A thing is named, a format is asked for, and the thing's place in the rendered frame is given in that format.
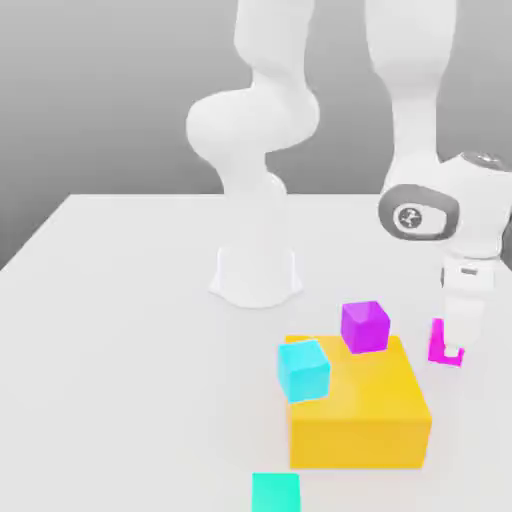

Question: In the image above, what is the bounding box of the small cyan cube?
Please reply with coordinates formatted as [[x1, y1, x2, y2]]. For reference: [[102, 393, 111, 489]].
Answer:
[[277, 339, 332, 404]]

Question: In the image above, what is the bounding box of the small magenta cube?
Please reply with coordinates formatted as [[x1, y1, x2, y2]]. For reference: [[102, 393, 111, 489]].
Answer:
[[427, 317, 466, 368]]

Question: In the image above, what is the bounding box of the large yellow box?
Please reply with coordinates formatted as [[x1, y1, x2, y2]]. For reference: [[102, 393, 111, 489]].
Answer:
[[284, 334, 434, 470]]

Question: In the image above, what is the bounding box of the small purple cube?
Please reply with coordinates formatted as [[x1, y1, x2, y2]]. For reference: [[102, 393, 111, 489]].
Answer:
[[340, 300, 392, 356]]

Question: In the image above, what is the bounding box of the small teal cube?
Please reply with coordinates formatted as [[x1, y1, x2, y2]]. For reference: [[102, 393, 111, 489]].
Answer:
[[251, 472, 302, 512]]

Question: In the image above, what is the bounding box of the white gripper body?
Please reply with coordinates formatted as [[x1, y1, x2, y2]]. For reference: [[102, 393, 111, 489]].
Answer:
[[442, 294, 488, 348]]

